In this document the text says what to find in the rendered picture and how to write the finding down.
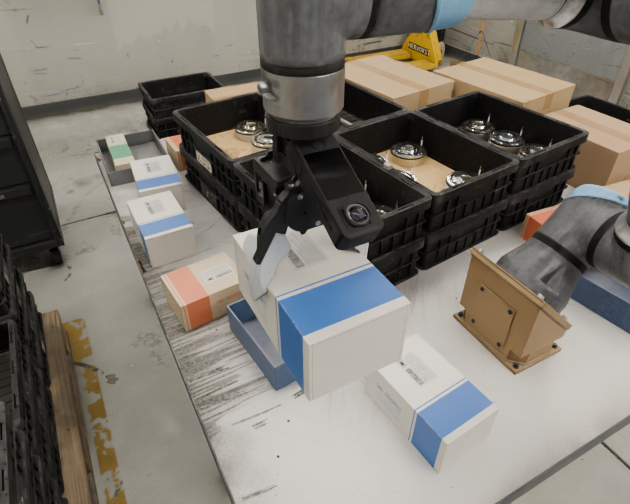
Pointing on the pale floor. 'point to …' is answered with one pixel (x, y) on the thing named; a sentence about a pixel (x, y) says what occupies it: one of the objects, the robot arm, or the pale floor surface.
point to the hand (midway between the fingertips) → (314, 283)
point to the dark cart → (12, 165)
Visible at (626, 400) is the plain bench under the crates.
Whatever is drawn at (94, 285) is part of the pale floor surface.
